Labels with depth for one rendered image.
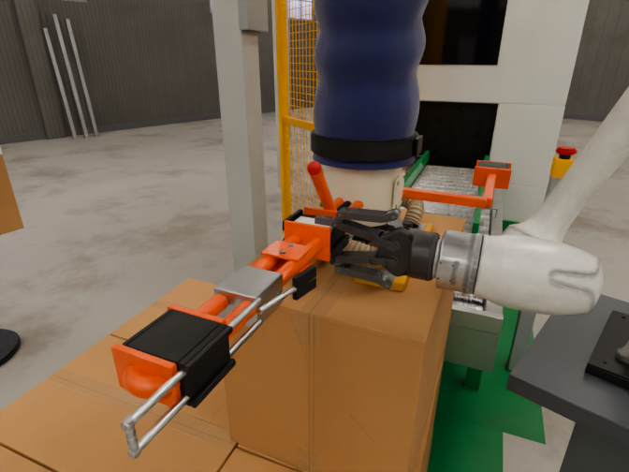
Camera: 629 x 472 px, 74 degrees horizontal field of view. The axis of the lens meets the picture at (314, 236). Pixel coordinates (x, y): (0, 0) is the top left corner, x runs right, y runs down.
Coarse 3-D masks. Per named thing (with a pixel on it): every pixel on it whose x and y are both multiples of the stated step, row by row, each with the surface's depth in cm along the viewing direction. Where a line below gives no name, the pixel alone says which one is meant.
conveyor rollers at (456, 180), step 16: (432, 176) 304; (448, 176) 307; (464, 176) 304; (448, 192) 268; (464, 192) 272; (400, 208) 245; (432, 208) 240; (448, 208) 243; (464, 208) 241; (480, 224) 221; (464, 304) 147; (480, 304) 152
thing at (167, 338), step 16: (160, 320) 43; (176, 320) 43; (192, 320) 43; (208, 320) 43; (224, 320) 44; (144, 336) 41; (160, 336) 41; (176, 336) 41; (192, 336) 41; (112, 352) 40; (128, 352) 39; (144, 352) 39; (160, 352) 39; (176, 352) 39; (144, 368) 38; (160, 368) 37; (176, 368) 37; (176, 384) 38; (160, 400) 39; (176, 400) 38
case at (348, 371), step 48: (336, 288) 79; (384, 288) 79; (432, 288) 79; (240, 336) 81; (288, 336) 76; (336, 336) 71; (384, 336) 67; (432, 336) 76; (240, 384) 86; (288, 384) 80; (336, 384) 75; (384, 384) 71; (432, 384) 100; (240, 432) 92; (288, 432) 85; (336, 432) 80; (384, 432) 75
